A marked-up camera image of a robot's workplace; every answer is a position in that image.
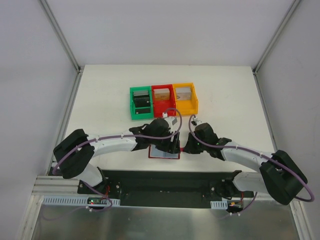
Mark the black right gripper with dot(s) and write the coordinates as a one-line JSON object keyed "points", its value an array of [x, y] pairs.
{"points": [[189, 146]]}

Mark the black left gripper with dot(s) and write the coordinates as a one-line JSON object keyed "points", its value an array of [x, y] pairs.
{"points": [[173, 144]]}

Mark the red leather card holder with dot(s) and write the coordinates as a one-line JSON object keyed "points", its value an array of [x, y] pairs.
{"points": [[154, 153]]}

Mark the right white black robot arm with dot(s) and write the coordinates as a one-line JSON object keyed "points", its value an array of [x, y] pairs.
{"points": [[275, 173]]}

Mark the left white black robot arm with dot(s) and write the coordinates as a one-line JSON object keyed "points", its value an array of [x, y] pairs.
{"points": [[74, 153]]}

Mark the cards in yellow bin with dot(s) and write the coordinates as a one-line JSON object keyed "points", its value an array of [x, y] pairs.
{"points": [[183, 93]]}

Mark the wooden cards in red bin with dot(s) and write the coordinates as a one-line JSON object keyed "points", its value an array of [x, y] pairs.
{"points": [[161, 94]]}

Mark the black cards in green bin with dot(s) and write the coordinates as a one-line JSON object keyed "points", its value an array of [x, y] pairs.
{"points": [[141, 99]]}

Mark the yellow plastic bin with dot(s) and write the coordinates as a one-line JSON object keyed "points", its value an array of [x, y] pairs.
{"points": [[187, 108]]}

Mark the red plastic bin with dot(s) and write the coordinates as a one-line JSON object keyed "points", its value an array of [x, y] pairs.
{"points": [[159, 107]]}

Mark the green plastic bin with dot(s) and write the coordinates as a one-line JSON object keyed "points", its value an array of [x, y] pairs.
{"points": [[132, 107]]}

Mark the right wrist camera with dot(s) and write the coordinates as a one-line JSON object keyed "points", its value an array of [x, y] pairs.
{"points": [[195, 121]]}

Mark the right white cable duct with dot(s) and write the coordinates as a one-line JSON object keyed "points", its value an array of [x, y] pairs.
{"points": [[219, 205]]}

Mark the white cable duct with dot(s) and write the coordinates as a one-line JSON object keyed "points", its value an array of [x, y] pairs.
{"points": [[219, 205], [80, 201]]}

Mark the left white cable duct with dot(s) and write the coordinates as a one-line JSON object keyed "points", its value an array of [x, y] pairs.
{"points": [[80, 201]]}

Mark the aluminium frame rail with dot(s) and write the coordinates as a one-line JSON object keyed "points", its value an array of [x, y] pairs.
{"points": [[57, 186]]}

